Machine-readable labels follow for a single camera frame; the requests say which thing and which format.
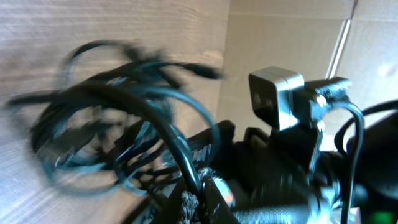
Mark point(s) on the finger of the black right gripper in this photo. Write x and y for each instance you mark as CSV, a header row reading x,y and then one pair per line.
x,y
141,136

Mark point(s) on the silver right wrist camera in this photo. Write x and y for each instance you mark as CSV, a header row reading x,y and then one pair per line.
x,y
283,99

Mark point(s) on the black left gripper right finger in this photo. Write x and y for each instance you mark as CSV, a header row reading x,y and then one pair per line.
x,y
218,198

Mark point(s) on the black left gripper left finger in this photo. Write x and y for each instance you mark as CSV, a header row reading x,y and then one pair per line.
x,y
181,206

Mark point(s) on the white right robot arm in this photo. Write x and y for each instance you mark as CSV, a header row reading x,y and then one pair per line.
x,y
375,182

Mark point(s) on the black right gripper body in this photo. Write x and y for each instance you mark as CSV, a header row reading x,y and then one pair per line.
x,y
267,186

